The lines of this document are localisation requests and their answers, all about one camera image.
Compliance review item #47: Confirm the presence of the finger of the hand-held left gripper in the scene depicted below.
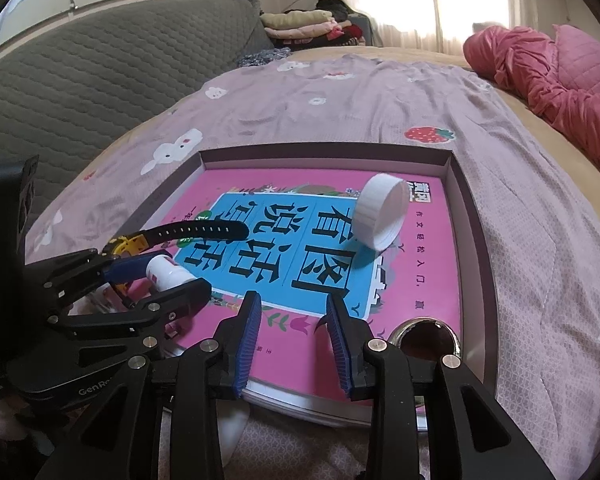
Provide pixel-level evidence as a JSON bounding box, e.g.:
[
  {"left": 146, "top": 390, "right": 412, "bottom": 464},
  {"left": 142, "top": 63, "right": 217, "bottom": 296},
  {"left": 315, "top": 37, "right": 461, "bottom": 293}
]
[
  {"left": 47, "top": 278, "right": 214, "bottom": 357},
  {"left": 25, "top": 248, "right": 154, "bottom": 312}
]

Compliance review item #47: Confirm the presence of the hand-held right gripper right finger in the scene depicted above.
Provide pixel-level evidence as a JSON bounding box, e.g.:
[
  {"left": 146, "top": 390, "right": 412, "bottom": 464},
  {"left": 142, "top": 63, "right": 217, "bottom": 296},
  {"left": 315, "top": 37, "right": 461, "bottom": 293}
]
[{"left": 325, "top": 292, "right": 556, "bottom": 480}]

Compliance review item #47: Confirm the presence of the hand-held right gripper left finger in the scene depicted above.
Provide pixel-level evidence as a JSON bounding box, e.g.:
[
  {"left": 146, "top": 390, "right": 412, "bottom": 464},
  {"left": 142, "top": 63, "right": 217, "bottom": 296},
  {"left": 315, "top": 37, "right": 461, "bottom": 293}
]
[{"left": 35, "top": 290, "right": 263, "bottom": 480}]

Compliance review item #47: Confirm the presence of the white pill bottle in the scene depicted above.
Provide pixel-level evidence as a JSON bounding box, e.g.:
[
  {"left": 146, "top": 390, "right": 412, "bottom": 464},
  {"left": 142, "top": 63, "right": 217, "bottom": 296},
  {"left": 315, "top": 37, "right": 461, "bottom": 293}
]
[{"left": 147, "top": 255, "right": 196, "bottom": 291}]

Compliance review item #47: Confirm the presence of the yellow watch with black strap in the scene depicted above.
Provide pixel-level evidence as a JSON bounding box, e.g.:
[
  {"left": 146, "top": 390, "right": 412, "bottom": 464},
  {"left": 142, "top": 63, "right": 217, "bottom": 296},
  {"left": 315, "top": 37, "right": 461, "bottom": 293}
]
[{"left": 100, "top": 222, "right": 248, "bottom": 306}]

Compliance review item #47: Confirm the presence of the brass metal jar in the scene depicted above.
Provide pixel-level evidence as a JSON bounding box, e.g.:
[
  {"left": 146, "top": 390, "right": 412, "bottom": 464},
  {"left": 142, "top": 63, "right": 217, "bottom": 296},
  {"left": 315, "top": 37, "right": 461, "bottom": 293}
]
[{"left": 387, "top": 317, "right": 463, "bottom": 361}]

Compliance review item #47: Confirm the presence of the white bottle cap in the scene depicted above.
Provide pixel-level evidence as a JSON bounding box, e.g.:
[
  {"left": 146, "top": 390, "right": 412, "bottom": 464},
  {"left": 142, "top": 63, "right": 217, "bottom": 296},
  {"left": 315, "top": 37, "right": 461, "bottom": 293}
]
[{"left": 355, "top": 173, "right": 411, "bottom": 251}]

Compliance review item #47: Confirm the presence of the dark cardboard box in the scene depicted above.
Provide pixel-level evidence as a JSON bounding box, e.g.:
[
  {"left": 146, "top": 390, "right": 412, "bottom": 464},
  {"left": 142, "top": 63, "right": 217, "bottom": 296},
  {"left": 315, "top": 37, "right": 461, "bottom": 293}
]
[{"left": 27, "top": 142, "right": 498, "bottom": 433}]

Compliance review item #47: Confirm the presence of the pink and blue book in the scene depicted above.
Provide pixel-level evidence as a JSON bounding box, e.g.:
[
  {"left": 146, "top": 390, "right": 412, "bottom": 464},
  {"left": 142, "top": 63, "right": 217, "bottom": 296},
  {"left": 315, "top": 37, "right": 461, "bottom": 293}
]
[{"left": 172, "top": 167, "right": 462, "bottom": 428}]

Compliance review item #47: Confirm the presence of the grey quilted headboard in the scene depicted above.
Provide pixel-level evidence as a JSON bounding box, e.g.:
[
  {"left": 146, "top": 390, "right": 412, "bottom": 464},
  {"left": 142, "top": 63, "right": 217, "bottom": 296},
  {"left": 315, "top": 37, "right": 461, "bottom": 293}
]
[{"left": 0, "top": 0, "right": 268, "bottom": 233}]

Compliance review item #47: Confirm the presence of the dark patterned cloth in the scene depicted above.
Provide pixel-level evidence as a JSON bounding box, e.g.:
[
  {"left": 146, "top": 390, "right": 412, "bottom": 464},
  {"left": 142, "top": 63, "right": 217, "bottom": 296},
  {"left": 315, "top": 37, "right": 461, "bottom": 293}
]
[{"left": 237, "top": 47, "right": 293, "bottom": 68}]

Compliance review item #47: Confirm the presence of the pile of folded clothes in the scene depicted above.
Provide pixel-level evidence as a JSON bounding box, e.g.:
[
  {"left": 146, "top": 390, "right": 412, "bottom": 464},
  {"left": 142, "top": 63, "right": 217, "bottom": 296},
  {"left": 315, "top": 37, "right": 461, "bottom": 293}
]
[{"left": 260, "top": 0, "right": 373, "bottom": 53}]

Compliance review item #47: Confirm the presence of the pink quilt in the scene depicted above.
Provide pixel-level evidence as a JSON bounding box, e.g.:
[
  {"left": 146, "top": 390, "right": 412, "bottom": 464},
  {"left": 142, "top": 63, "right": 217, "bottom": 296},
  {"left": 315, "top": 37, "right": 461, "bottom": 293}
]
[{"left": 462, "top": 24, "right": 600, "bottom": 191}]

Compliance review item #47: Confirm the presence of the white curtain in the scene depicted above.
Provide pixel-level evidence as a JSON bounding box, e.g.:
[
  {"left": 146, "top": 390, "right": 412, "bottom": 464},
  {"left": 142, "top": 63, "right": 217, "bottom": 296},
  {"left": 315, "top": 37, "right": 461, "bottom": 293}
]
[{"left": 337, "top": 0, "right": 556, "bottom": 56}]

